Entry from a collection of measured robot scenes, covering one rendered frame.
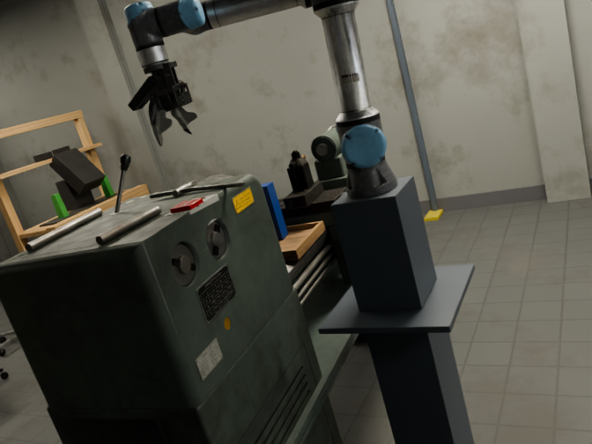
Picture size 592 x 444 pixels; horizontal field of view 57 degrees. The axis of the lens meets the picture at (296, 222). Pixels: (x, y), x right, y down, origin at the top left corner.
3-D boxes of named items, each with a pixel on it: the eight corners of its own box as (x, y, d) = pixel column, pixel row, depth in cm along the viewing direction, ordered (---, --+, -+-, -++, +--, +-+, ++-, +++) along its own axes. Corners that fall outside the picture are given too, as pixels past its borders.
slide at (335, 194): (336, 210, 221) (334, 199, 220) (245, 225, 239) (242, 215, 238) (349, 196, 237) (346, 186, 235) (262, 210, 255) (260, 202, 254)
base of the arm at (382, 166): (403, 178, 166) (396, 147, 164) (388, 194, 154) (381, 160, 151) (358, 186, 174) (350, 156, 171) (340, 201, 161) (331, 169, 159)
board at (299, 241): (299, 260, 195) (295, 249, 194) (214, 270, 210) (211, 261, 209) (325, 229, 221) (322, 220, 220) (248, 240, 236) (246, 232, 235)
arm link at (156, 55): (130, 54, 141) (149, 51, 148) (136, 71, 142) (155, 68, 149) (153, 46, 138) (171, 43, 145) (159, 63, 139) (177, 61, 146)
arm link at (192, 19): (202, -4, 145) (163, 9, 147) (192, -9, 135) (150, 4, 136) (210, 27, 147) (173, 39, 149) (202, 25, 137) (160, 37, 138)
